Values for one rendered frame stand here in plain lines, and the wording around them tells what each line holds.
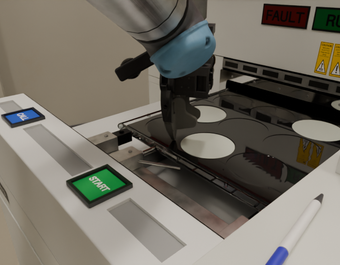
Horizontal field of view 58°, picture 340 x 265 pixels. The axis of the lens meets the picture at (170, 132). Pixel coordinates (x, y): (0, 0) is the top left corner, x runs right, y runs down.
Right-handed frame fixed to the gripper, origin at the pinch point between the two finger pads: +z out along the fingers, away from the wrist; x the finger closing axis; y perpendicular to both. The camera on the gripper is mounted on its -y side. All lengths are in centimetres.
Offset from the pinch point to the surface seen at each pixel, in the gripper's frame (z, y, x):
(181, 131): 1.7, 1.4, 4.1
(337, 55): -11.4, 31.5, 22.4
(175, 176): 9.5, 1.3, -0.6
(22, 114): -4.9, -24.3, -8.9
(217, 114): 1.5, 7.5, 14.6
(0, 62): 26, -155, 130
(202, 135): 1.6, 5.9, 3.1
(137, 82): 55, -77, 195
